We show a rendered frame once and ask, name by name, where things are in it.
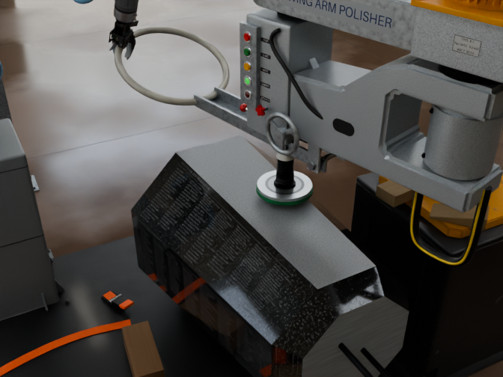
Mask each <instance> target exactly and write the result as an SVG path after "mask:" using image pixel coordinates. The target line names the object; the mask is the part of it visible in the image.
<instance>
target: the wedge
mask: <svg viewBox="0 0 503 377"><path fill-rule="evenodd" d="M476 207H477V205H476V206H474V207H473V208H472V209H470V210H469V211H465V212H464V213H462V212H460V211H458V210H456V209H453V208H451V207H449V206H446V205H445V204H443V203H434V204H433V207H432V209H431V212H430V217H429V218H430V219H434V220H437V221H444V222H448V223H451V224H457V225H461V226H464V227H470V228H472V222H473V219H474V216H475V210H476ZM489 209H490V206H488V207H487V212H486V215H485V219H484V224H483V227H482V230H485V228H486V225H487V219H488V214H489Z"/></svg>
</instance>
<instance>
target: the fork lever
mask: <svg viewBox="0 0 503 377"><path fill-rule="evenodd" d="M214 90H215V91H216V93H217V94H218V96H217V97H216V98H215V99H213V100H211V101H209V100H208V99H205V98H203V97H202V96H199V95H197V94H194V98H195V99H196V102H197V104H196V105H195V106H196V107H198V108H200V109H202V110H203V111H205V112H207V113H209V114H211V115H213V116H215V117H217V118H219V119H221V120H223V121H225V122H226V123H229V124H230V125H232V126H235V127H236V128H238V129H241V130H242V131H244V132H247V133H248V134H250V135H252V136H254V137H256V138H258V139H260V140H262V141H264V142H266V143H268V144H269V142H268V140H267V137H266V136H265V135H262V134H260V133H259V132H256V131H254V130H252V129H250V128H248V126H247V112H242V111H240V106H241V105H242V104H243V102H240V97H238V96H236V95H234V94H231V93H229V92H227V91H225V90H223V89H221V88H218V87H214ZM292 146H293V143H291V144H288V145H284V149H285V150H289V149H291V148H292ZM322 151H324V152H326V153H327V154H326V155H324V156H321V160H320V171H322V172H323V173H325V172H326V169H327V161H328V160H330V159H332V158H334V157H337V158H339V159H341V160H343V161H346V159H343V158H341V157H339V156H336V155H335V154H332V153H330V152H328V151H326V150H323V149H322ZM291 156H293V157H294V158H296V159H298V160H300V161H302V162H304V163H306V164H307V168H308V169H309V170H310V171H313V170H315V164H314V163H313V162H308V150H307V149H305V148H304V147H301V146H299V147H298V149H297V151H296V152H295V153H294V154H292V155H291Z"/></svg>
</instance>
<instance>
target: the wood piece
mask: <svg viewBox="0 0 503 377"><path fill-rule="evenodd" d="M413 195H414V191H413V190H412V189H410V188H407V187H405V186H402V185H401V184H398V183H396V182H394V181H392V180H389V181H387V182H384V183H381V184H379V185H378V186H377V190H376V196H377V197H378V198H379V199H381V200H383V201H385V202H386V203H387V204H389V205H390V206H392V207H396V206H398V205H401V204H402V203H405V202H407V201H409V200H411V199H413Z"/></svg>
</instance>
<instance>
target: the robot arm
mask: <svg viewBox="0 0 503 377"><path fill-rule="evenodd" d="M92 1H93V0H74V2H76V3H79V4H87V3H90V2H92ZM137 9H138V0H115V7H114V17H115V19H116V21H115V27H114V28H113V29H112V30H111V31H110V34H109V43H110V42H111V41H112V46H111V47H110V49H109V51H111V50H112V51H113V53H114V54H115V49H116V46H117V45H118V47H121V48H124V49H125V48H126V52H125V55H124V57H125V58H126V59H127V60H128V59H129V58H130V56H131V54H132V52H133V50H134V48H135V35H133V34H134V32H133V30H132V29H131V28H130V27H133V26H137V24H138V20H137V19H136V17H137V16H138V14H137ZM111 35H112V37H111ZM110 37H111V39H110ZM2 74H3V67H2V65H1V62H0V79H1V78H2Z"/></svg>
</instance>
